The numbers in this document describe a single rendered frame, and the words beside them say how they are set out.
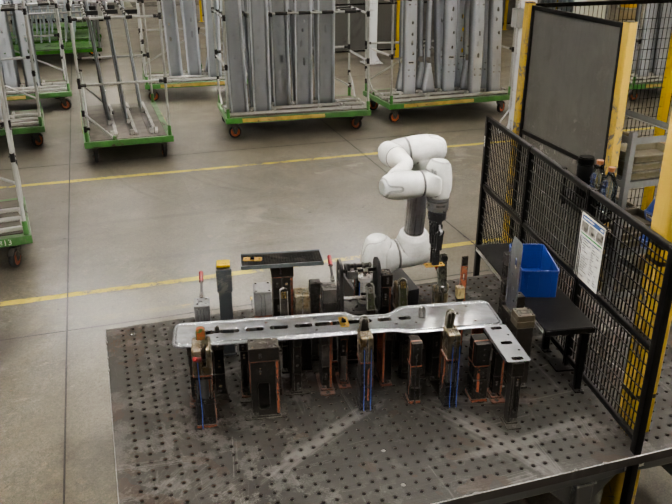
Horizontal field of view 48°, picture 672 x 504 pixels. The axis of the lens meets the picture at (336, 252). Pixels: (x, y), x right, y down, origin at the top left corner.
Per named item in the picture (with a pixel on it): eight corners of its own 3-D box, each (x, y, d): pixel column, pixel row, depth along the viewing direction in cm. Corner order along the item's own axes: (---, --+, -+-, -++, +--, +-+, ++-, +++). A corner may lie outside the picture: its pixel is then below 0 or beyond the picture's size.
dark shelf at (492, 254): (544, 337, 307) (545, 331, 306) (474, 249, 388) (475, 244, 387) (595, 333, 310) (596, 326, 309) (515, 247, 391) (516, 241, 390)
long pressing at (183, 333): (171, 352, 298) (171, 349, 298) (173, 325, 319) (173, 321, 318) (505, 326, 317) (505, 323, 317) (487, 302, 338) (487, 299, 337)
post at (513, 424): (507, 430, 299) (513, 368, 288) (497, 413, 309) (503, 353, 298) (522, 428, 300) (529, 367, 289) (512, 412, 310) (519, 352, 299)
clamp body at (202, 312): (196, 380, 332) (189, 308, 317) (196, 366, 342) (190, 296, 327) (218, 378, 333) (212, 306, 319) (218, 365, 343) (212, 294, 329)
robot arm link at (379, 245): (357, 269, 397) (355, 232, 387) (389, 263, 402) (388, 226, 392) (366, 283, 383) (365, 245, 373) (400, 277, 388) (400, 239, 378)
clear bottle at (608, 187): (601, 215, 313) (608, 169, 305) (594, 210, 319) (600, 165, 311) (615, 215, 314) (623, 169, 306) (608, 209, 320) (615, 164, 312)
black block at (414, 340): (407, 407, 314) (410, 347, 302) (401, 393, 323) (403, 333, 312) (425, 406, 315) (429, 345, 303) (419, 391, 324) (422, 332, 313)
